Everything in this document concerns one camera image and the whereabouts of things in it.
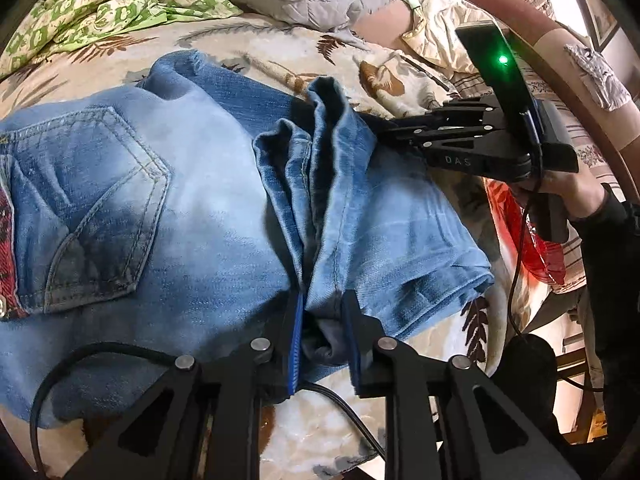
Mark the brown headboard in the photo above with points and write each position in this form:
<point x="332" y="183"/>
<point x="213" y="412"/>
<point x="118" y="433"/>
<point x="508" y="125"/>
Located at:
<point x="540" y="25"/>

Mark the cream crumpled cloth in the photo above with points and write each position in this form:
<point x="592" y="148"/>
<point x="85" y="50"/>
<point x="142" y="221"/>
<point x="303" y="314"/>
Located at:
<point x="440" y="20"/>

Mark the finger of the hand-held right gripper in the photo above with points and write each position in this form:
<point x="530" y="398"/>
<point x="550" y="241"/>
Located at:
<point x="475" y="157"/>
<point x="460" y="112"/>

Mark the leaf print blanket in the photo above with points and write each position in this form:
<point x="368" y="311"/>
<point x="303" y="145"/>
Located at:
<point x="310" y="440"/>

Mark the green checked quilt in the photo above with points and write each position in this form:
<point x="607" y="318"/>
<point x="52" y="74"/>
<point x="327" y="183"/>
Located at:
<point x="100" y="5"/>

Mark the pale grey crumpled cloth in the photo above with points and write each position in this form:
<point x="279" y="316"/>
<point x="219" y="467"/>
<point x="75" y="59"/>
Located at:
<point x="595" y="75"/>

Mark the person's right hand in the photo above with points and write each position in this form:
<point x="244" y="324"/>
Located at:
<point x="580" y="192"/>

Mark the peach pillow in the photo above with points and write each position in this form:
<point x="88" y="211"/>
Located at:
<point x="380" y="25"/>

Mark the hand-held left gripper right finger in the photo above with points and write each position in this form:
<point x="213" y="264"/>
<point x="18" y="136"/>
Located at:
<point x="352" y="341"/>

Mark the red plastic bag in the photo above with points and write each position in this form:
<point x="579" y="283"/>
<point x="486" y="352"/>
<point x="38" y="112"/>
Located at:
<point x="545" y="260"/>

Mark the dark framed wall picture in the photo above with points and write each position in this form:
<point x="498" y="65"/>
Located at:
<point x="600" y="20"/>

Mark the blue denim pants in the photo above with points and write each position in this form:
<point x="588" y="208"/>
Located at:
<point x="200" y="185"/>

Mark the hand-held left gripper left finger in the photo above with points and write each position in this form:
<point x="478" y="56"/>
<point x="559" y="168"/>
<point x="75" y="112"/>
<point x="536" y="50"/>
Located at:
<point x="296" y="340"/>

